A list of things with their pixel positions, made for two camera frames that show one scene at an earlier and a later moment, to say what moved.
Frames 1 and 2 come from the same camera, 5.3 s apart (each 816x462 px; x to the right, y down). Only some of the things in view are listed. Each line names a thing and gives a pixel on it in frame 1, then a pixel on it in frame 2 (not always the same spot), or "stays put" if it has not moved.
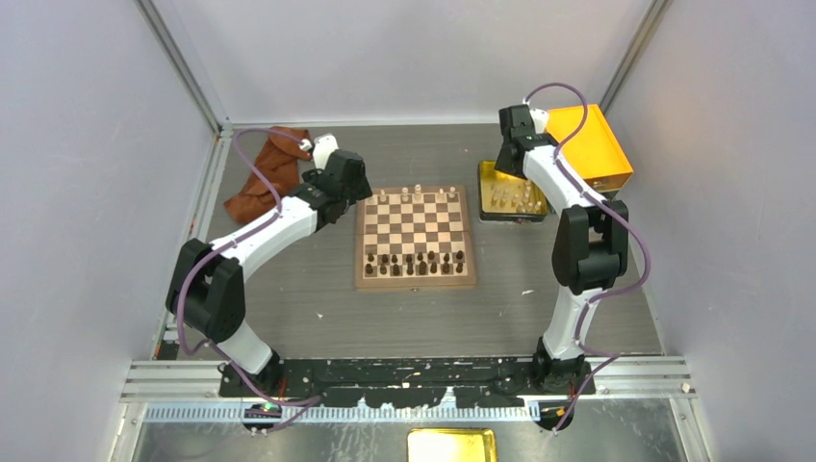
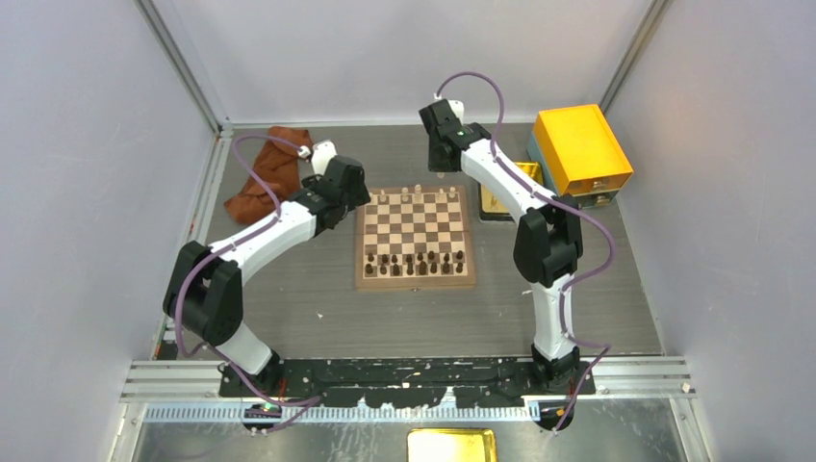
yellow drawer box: (595, 153) stays put
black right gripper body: (502, 166) to (434, 164)
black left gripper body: (358, 192) stays put
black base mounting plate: (411, 382) stays put
